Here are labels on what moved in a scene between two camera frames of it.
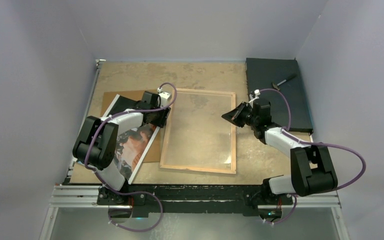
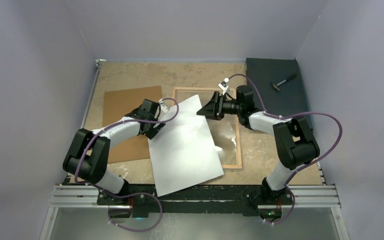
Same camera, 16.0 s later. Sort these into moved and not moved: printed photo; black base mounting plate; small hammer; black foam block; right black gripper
Moved: printed photo; right black gripper
Not moved: small hammer; black foam block; black base mounting plate
